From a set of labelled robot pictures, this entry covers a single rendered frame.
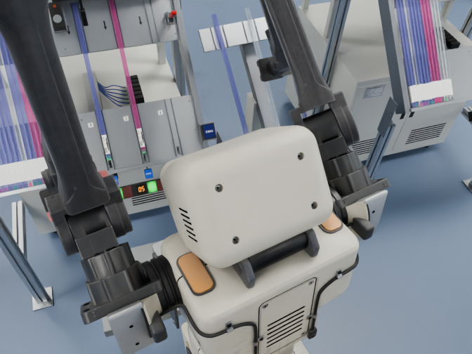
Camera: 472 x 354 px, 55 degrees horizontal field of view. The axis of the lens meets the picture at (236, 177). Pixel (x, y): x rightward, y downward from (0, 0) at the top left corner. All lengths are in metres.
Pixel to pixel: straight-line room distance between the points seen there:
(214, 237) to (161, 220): 1.65
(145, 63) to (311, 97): 1.32
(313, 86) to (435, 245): 1.65
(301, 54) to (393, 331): 1.48
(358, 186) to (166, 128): 0.84
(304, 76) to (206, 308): 0.44
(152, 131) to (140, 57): 0.67
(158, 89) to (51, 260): 0.90
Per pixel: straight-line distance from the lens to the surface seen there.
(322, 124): 0.82
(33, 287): 2.02
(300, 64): 0.83
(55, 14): 1.51
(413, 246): 2.33
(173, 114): 1.50
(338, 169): 0.81
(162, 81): 1.95
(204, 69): 3.05
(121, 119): 1.49
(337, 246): 0.70
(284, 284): 0.66
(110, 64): 2.07
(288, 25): 0.84
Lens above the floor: 1.82
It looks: 50 degrees down
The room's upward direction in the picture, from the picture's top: 4 degrees clockwise
